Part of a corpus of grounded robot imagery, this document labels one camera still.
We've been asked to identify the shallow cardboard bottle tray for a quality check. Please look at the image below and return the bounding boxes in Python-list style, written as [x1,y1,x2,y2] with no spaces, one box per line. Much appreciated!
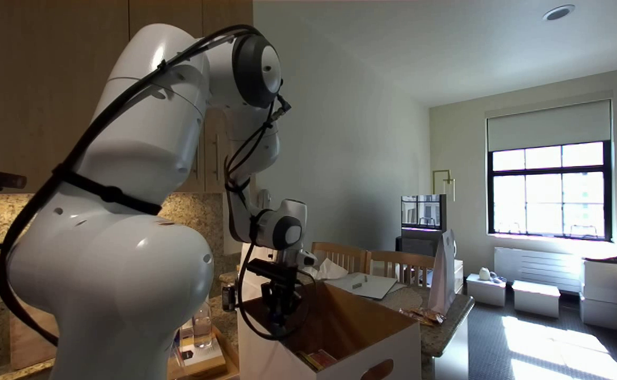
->
[172,319,233,380]

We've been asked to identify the white floor box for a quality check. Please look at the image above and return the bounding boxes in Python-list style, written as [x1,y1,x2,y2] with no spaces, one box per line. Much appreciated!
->
[465,266,510,309]
[510,279,564,321]

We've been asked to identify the crumpled white tissue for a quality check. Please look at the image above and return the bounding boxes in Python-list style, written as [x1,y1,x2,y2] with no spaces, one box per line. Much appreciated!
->
[301,257,351,282]

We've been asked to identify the black framed window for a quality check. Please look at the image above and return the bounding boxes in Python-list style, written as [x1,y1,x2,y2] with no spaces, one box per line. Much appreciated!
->
[487,139,615,242]

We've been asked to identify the large open cardboard box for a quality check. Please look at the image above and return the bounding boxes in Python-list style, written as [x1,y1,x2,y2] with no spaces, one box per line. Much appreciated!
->
[234,280,422,380]

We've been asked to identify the wooden dining chair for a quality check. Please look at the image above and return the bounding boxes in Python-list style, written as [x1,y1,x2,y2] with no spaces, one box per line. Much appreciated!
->
[366,250,440,287]
[309,241,367,276]

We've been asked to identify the wooden wall cabinets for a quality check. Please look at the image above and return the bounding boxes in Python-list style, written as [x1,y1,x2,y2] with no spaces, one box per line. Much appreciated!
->
[0,0,256,196]

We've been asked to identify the thin metal floor stand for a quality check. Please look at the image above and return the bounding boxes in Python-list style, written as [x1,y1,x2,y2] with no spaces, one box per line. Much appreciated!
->
[431,166,458,206]

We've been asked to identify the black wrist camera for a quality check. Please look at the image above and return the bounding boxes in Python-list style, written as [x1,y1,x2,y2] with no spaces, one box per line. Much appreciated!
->
[244,257,285,279]

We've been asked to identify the round ceiling light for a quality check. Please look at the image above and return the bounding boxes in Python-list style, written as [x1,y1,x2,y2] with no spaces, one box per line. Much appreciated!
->
[541,2,577,23]

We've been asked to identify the wooden dining table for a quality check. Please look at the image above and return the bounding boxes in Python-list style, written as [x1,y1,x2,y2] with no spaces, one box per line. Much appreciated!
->
[364,280,475,360]

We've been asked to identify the white radiator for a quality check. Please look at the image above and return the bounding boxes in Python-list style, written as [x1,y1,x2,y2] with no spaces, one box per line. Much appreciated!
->
[492,244,588,293]

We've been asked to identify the dark bottle with tan cap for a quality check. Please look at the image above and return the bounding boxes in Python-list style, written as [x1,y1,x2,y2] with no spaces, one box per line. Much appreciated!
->
[219,279,238,315]

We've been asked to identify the grey notebook with pen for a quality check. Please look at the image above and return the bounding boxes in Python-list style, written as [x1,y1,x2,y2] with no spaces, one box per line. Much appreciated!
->
[325,272,399,302]

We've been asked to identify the stack of white boxes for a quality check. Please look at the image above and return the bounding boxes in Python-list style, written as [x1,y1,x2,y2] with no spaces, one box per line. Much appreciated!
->
[579,253,617,333]

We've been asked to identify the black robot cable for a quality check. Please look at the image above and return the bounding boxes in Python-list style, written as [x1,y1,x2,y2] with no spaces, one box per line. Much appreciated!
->
[0,23,293,346]

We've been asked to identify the white roller blind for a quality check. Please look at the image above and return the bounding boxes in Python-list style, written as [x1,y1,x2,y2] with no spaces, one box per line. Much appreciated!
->
[484,99,615,155]

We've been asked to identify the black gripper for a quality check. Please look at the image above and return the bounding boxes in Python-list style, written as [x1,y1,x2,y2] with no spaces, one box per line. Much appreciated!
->
[261,266,305,337]

